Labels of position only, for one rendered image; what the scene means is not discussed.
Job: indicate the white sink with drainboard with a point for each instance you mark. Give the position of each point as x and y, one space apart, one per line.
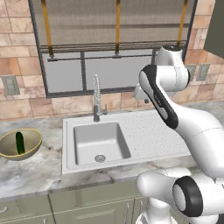
151 137

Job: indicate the grey-green wall cabinet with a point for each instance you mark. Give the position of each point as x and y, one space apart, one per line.
215 26

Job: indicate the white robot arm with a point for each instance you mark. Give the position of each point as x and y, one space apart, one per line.
204 137

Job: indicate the grey-green cupboard door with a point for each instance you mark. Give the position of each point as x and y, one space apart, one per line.
140 210
93 214

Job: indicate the dark green cucumber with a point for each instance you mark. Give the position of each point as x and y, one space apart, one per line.
19 143

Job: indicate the grey-green drawer front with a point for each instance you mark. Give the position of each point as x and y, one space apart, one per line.
26 207
96 194

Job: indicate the grey wall outlet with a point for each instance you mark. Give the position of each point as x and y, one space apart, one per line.
192 73
203 72
10 85

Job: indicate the silver spring faucet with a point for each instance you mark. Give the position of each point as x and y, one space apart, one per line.
96 99

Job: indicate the window with grey blind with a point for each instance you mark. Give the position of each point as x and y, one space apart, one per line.
87 35

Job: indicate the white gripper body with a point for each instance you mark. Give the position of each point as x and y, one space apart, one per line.
139 92

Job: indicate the olive green bowl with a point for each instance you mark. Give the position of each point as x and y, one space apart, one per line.
32 143

